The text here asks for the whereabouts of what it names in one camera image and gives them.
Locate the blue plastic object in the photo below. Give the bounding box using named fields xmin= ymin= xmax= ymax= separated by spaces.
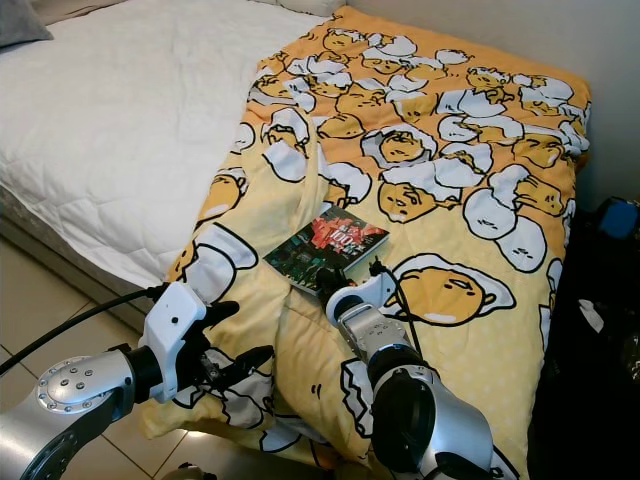
xmin=595 ymin=195 xmax=640 ymax=241

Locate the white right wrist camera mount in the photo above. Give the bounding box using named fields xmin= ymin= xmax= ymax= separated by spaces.
xmin=326 ymin=272 xmax=397 ymax=326

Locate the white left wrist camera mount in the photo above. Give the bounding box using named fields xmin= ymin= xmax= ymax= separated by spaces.
xmin=142 ymin=282 xmax=209 ymax=403

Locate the white quilted mattress pad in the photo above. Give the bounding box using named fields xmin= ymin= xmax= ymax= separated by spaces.
xmin=0 ymin=0 xmax=321 ymax=291

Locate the yellow cartoon egg blanket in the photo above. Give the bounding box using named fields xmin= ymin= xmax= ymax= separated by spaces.
xmin=138 ymin=5 xmax=593 ymax=479

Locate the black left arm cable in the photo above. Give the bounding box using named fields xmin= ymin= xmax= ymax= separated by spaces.
xmin=0 ymin=285 xmax=166 ymax=376

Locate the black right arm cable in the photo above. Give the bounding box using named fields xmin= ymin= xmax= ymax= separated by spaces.
xmin=372 ymin=258 xmax=426 ymax=331

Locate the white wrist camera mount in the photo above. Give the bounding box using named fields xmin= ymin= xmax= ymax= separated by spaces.
xmin=326 ymin=272 xmax=397 ymax=326
xmin=142 ymin=282 xmax=209 ymax=403

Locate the dark red green book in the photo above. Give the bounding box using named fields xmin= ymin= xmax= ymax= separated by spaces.
xmin=264 ymin=205 xmax=391 ymax=296

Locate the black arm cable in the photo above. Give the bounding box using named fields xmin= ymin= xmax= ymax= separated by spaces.
xmin=372 ymin=258 xmax=426 ymax=331
xmin=0 ymin=285 xmax=166 ymax=376

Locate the dark robot left leg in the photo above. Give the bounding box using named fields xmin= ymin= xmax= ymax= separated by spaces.
xmin=178 ymin=460 xmax=223 ymax=480

